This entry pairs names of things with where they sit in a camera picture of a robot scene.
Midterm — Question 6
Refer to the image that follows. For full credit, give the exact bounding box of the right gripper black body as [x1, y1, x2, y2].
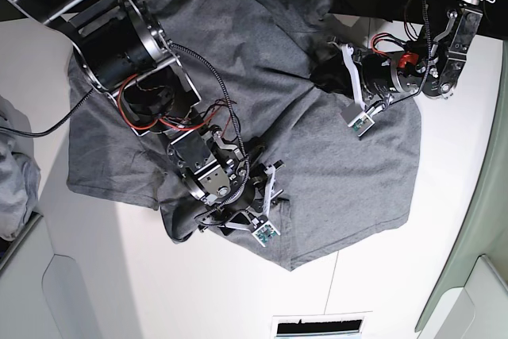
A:
[195, 160, 285, 236]

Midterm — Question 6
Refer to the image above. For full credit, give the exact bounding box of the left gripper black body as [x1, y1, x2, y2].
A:
[328, 39, 437, 113]

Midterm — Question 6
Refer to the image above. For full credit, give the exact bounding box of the grey t-shirt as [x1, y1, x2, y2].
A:
[67, 0, 421, 270]

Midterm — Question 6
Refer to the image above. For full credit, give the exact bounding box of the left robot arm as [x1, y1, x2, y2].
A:
[310, 0, 496, 112]

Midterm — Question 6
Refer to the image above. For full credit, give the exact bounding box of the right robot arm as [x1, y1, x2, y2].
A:
[6, 0, 281, 245]

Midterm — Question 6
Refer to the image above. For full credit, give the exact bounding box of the white bin left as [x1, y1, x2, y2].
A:
[1, 215, 103, 338]

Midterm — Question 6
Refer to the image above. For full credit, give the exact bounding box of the white bin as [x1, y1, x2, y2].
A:
[1, 215, 103, 338]
[412, 254, 508, 339]

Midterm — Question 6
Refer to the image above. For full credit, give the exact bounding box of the white bin right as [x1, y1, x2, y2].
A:
[412, 254, 508, 339]

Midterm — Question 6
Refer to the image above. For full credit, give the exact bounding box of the grey clothes pile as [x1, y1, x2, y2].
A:
[0, 94, 42, 241]

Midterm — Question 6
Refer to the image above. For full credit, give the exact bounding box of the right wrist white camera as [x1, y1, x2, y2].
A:
[252, 220, 280, 247]

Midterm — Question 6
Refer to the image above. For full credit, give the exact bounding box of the wrist white camera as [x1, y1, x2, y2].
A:
[341, 103, 375, 138]
[252, 220, 280, 247]

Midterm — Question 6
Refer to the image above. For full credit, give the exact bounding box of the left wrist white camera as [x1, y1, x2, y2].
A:
[341, 103, 375, 138]

